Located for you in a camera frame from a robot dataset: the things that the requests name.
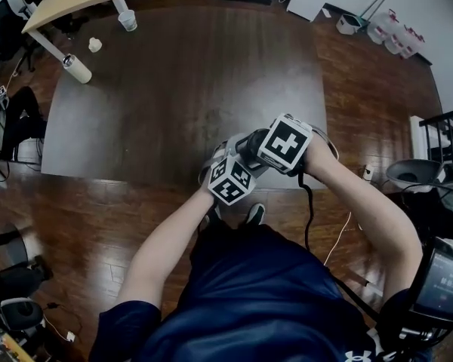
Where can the clear plastic cup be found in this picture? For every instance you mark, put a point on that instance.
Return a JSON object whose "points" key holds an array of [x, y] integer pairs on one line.
{"points": [[127, 21]]}

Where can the person's navy blue shirt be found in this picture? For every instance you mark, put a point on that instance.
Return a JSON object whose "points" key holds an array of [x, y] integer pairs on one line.
{"points": [[256, 307]]}

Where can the black stool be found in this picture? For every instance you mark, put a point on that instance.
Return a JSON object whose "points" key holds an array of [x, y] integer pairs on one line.
{"points": [[7, 247]]}

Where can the person's left forearm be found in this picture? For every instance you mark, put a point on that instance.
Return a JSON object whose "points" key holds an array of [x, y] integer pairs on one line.
{"points": [[162, 255]]}

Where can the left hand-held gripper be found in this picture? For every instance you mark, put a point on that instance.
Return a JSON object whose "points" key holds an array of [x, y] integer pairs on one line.
{"points": [[230, 183]]}

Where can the white desk frame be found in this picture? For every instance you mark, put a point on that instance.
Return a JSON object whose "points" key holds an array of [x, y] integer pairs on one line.
{"points": [[419, 138]]}

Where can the person's dark shoe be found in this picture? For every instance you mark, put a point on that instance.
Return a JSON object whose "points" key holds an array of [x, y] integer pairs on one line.
{"points": [[255, 214]]}

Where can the dark brown table white legs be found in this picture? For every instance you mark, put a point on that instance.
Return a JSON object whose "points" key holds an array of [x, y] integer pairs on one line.
{"points": [[166, 89]]}

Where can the black office chair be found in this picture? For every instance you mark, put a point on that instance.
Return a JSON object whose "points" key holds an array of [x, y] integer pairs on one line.
{"points": [[4, 28]]}

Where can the small white bottle cap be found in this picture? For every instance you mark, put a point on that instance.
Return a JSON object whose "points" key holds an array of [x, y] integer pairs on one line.
{"points": [[95, 45]]}

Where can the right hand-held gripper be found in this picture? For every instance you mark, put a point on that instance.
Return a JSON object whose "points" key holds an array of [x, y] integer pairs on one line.
{"points": [[285, 143]]}

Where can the small white charger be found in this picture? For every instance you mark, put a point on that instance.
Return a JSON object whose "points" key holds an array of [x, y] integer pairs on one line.
{"points": [[70, 336]]}

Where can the white insulated bottle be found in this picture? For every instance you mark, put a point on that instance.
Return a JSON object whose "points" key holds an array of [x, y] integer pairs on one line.
{"points": [[78, 70]]}

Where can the person's right forearm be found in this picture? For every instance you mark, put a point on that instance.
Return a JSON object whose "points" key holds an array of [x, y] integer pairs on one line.
{"points": [[377, 224]]}

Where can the white plastic bin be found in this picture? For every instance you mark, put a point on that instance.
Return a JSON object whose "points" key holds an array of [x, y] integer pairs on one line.
{"points": [[348, 25]]}

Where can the black framed tablet screen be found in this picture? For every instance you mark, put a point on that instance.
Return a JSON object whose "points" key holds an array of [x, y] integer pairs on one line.
{"points": [[439, 283]]}

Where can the white power strip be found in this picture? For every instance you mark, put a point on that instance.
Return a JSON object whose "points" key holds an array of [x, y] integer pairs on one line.
{"points": [[368, 172]]}

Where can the clear water jug red cap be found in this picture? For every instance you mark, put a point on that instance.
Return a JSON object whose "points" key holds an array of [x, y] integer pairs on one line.
{"points": [[398, 40], [381, 28], [413, 44]]}

